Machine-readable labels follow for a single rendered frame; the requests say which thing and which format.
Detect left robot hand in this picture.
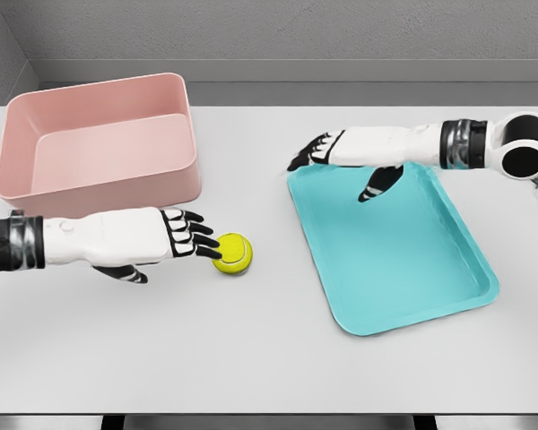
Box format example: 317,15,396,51
89,207,223,286

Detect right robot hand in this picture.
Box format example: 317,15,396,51
287,128,407,204

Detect yellow-green tennis ball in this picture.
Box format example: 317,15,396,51
212,232,254,276

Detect pink plastic basket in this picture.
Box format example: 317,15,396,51
0,72,204,219

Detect blue plastic tray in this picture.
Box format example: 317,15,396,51
286,160,500,337

